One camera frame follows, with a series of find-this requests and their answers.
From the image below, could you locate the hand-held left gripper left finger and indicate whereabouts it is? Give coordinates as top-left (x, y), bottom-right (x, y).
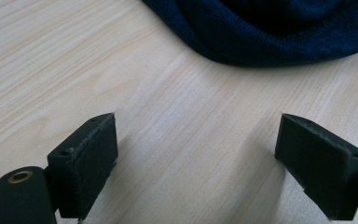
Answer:
top-left (47, 112), bottom-right (119, 220)

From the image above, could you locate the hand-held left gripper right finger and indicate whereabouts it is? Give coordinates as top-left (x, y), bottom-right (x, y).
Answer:
top-left (274, 113), bottom-right (358, 221)

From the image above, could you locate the dark blue knitted garment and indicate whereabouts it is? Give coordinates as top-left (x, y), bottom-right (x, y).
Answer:
top-left (141, 0), bottom-right (358, 67)

